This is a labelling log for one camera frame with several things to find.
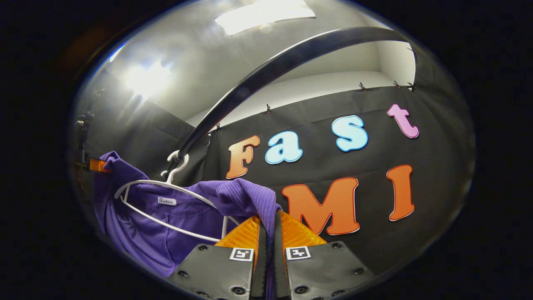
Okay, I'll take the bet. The purple corduroy jacket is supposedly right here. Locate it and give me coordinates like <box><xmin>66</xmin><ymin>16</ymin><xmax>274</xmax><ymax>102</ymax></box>
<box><xmin>94</xmin><ymin>151</ymin><xmax>284</xmax><ymax>300</ymax></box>

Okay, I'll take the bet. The ceiling light panel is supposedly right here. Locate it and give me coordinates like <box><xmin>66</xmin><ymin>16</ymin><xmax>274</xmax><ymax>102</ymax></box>
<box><xmin>123</xmin><ymin>60</ymin><xmax>173</xmax><ymax>98</ymax></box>

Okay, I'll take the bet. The black backdrop cloth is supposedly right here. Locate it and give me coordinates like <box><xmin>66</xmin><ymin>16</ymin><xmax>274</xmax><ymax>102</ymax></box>
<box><xmin>183</xmin><ymin>83</ymin><xmax>463</xmax><ymax>275</ymax></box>
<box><xmin>79</xmin><ymin>96</ymin><xmax>211</xmax><ymax>186</ymax></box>
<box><xmin>410</xmin><ymin>42</ymin><xmax>476</xmax><ymax>200</ymax></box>

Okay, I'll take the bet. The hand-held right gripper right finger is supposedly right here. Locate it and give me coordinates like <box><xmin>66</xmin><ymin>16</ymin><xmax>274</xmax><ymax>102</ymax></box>
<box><xmin>274</xmin><ymin>210</ymin><xmax>376</xmax><ymax>300</ymax></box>

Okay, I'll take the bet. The white clothes hanger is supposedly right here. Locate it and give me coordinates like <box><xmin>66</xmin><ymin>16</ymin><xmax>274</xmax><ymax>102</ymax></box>
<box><xmin>114</xmin><ymin>150</ymin><xmax>241</xmax><ymax>243</ymax></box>

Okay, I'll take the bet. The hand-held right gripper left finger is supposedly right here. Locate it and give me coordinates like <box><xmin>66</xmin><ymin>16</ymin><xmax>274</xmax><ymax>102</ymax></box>
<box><xmin>169</xmin><ymin>215</ymin><xmax>267</xmax><ymax>300</ymax></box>

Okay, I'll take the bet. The black clothes rack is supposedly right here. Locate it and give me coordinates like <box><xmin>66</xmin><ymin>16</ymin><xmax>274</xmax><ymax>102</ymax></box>
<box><xmin>177</xmin><ymin>27</ymin><xmax>417</xmax><ymax>163</ymax></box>

